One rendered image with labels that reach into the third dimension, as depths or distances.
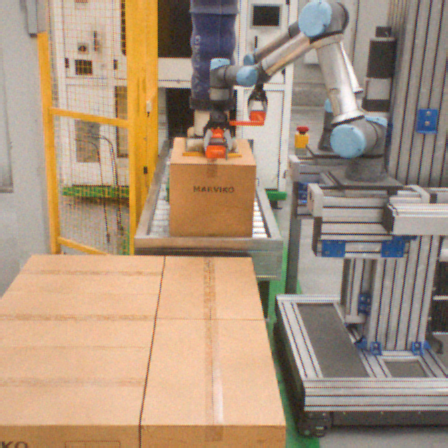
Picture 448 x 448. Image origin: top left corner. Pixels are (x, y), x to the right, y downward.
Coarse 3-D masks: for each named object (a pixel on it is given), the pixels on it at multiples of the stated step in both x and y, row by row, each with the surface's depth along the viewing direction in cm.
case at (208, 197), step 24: (240, 144) 321; (192, 168) 278; (216, 168) 279; (240, 168) 279; (192, 192) 282; (216, 192) 282; (240, 192) 283; (192, 216) 286; (216, 216) 286; (240, 216) 286
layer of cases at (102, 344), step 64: (64, 256) 273; (128, 256) 276; (192, 256) 277; (0, 320) 216; (64, 320) 217; (128, 320) 219; (192, 320) 220; (256, 320) 222; (0, 384) 180; (64, 384) 181; (128, 384) 182; (192, 384) 182; (256, 384) 183
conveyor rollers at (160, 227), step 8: (168, 160) 457; (168, 168) 432; (160, 192) 373; (160, 200) 362; (160, 208) 346; (168, 208) 346; (256, 208) 349; (160, 216) 330; (168, 216) 330; (256, 216) 337; (152, 224) 322; (160, 224) 321; (168, 224) 321; (256, 224) 323; (152, 232) 305; (160, 232) 305; (168, 232) 305; (256, 232) 314; (264, 232) 315
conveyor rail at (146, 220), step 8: (168, 144) 488; (160, 152) 458; (168, 152) 490; (160, 160) 433; (160, 168) 411; (152, 184) 373; (160, 184) 391; (152, 192) 356; (152, 200) 341; (144, 208) 327; (152, 208) 329; (144, 216) 314; (152, 216) 328; (144, 224) 302; (136, 232) 291; (144, 232) 291
